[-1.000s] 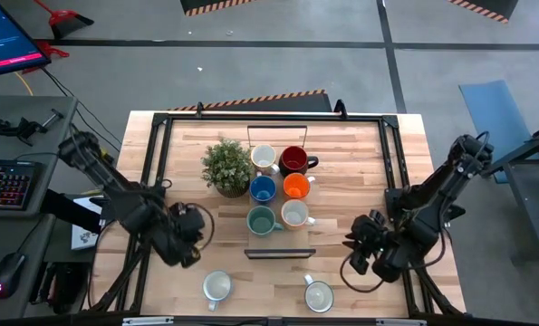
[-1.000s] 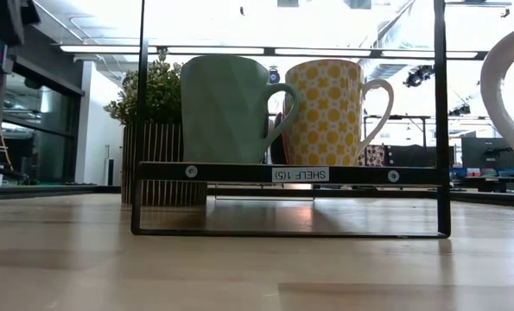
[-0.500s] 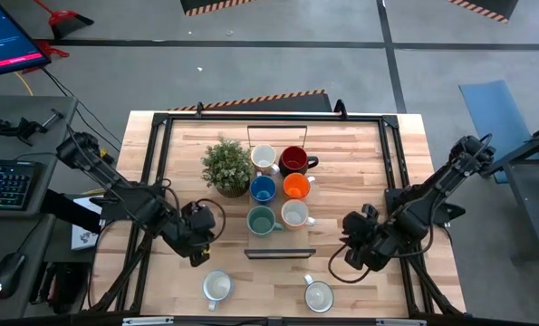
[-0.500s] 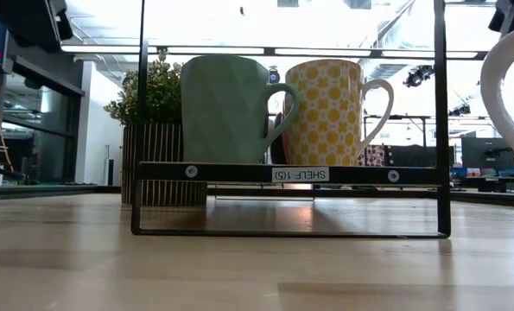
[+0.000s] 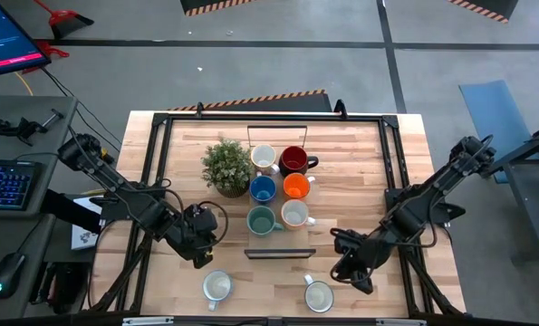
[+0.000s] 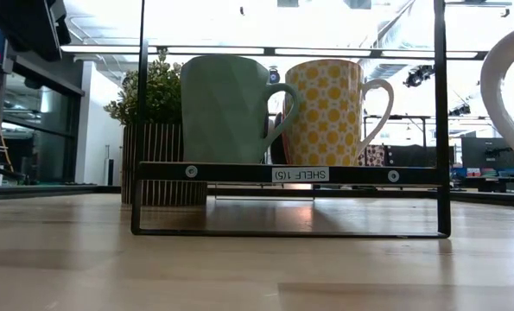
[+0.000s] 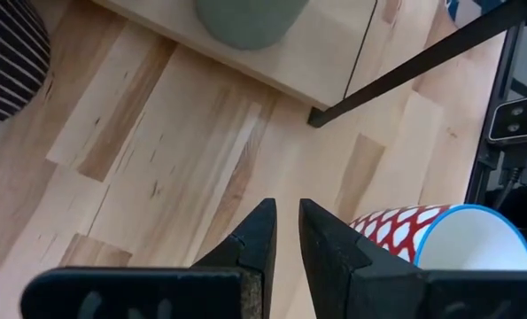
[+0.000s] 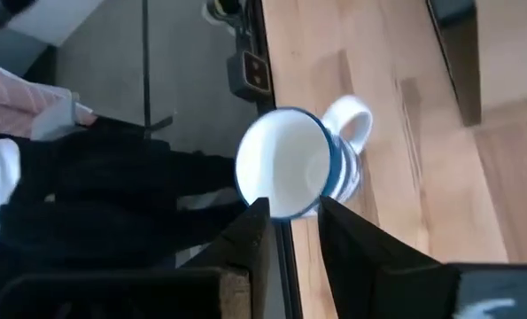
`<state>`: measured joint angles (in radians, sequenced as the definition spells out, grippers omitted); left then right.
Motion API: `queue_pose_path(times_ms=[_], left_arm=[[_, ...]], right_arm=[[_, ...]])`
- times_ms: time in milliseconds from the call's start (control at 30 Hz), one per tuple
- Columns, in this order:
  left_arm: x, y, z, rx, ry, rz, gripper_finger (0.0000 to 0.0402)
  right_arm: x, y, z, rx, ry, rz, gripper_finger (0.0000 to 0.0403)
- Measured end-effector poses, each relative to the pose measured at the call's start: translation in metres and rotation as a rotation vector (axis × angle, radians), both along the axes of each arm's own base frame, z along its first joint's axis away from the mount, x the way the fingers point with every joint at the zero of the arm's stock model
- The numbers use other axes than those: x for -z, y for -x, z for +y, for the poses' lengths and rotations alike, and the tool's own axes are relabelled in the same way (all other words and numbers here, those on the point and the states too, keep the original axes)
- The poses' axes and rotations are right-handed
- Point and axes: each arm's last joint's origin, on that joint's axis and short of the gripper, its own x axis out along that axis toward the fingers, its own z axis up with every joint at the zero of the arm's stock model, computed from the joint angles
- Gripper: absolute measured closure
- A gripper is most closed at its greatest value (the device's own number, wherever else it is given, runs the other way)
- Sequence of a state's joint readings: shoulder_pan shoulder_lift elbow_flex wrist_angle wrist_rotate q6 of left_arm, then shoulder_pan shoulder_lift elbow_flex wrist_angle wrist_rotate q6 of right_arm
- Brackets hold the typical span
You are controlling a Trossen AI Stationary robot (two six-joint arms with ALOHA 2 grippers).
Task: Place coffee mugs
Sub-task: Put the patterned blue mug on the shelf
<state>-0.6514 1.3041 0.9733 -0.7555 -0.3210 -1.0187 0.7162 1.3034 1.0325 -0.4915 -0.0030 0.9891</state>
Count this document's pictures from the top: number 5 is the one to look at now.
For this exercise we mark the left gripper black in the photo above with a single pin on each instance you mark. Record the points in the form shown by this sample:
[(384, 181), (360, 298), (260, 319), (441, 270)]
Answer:
[(199, 226)]

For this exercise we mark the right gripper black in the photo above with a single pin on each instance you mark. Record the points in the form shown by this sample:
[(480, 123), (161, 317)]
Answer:
[(364, 251)]

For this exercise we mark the white mug red pattern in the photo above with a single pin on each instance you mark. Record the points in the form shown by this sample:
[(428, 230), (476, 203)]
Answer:
[(217, 286)]

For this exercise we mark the white mug blue pattern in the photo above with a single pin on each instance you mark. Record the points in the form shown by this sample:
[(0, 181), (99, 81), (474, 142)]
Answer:
[(319, 296)]

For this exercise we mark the green mug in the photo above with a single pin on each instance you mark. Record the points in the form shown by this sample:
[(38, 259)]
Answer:
[(261, 220)]

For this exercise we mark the white mug orange dots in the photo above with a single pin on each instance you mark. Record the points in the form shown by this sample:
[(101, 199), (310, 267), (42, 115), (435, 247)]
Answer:
[(295, 213)]

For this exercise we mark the yellow-rimmed leaf-pattern mug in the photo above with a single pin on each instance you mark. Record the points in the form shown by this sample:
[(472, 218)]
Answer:
[(263, 155)]

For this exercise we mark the dark mug red inside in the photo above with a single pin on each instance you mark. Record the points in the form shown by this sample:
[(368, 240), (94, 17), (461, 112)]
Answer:
[(294, 159)]

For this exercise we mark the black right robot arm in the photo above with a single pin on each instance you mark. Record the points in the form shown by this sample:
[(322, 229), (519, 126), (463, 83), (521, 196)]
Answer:
[(432, 190)]

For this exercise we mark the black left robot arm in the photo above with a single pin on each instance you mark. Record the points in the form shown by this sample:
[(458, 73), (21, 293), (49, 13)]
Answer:
[(128, 204)]

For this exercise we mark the wooden shelf riser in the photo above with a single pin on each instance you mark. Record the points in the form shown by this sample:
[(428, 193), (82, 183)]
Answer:
[(278, 242)]

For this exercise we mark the small potted green plant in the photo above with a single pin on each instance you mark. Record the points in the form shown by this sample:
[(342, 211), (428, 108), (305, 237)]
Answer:
[(227, 165)]

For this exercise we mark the white box with logo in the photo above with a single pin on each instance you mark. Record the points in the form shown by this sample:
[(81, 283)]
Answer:
[(85, 237)]

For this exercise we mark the black bag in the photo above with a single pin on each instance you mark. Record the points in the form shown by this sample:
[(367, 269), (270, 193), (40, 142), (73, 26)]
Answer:
[(65, 285)]

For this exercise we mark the black bulky sleeve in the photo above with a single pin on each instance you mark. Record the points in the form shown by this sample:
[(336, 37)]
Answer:
[(70, 210)]

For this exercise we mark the black hazard-striped mat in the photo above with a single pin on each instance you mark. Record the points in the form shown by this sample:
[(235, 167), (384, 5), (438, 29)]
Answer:
[(486, 6), (214, 4), (273, 103)]

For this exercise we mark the dark grey cart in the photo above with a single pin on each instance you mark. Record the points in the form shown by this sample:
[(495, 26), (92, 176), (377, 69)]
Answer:
[(522, 190)]

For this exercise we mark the black computer mouse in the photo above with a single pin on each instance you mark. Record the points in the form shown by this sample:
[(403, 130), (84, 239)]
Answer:
[(8, 274)]

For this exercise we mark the blue floor mat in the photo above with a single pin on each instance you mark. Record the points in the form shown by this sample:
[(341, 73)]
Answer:
[(493, 122)]

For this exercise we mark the black backlit keyboard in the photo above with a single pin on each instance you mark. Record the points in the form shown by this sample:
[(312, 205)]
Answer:
[(2, 183)]

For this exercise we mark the black clamp tool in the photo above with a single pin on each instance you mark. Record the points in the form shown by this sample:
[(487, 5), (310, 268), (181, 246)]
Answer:
[(24, 129)]

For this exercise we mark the red floor stand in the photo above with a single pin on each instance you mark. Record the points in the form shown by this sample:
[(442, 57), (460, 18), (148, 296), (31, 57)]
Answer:
[(47, 49)]

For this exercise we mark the computer monitor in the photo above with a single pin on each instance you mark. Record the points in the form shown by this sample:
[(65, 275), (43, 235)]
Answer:
[(6, 31)]

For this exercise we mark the grey metal bracket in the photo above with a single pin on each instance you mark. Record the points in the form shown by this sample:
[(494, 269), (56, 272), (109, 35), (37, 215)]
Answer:
[(147, 321), (400, 322)]

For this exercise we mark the black metal table frame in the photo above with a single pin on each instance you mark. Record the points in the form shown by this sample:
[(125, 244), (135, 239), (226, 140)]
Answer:
[(273, 117)]

